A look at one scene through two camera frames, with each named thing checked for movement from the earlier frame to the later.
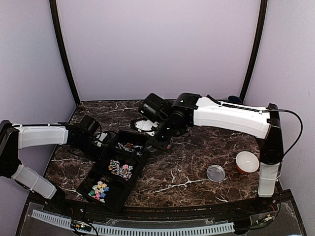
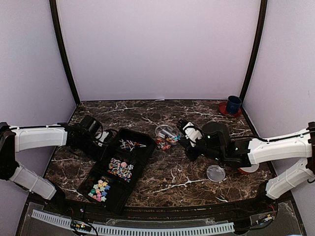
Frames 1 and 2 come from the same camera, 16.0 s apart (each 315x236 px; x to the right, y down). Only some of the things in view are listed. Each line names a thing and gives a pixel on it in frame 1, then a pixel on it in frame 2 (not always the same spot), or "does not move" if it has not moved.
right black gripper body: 167,131 to 192,156
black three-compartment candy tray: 109,182 does not move
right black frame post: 255,48 does not move
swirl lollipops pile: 124,171 does not move
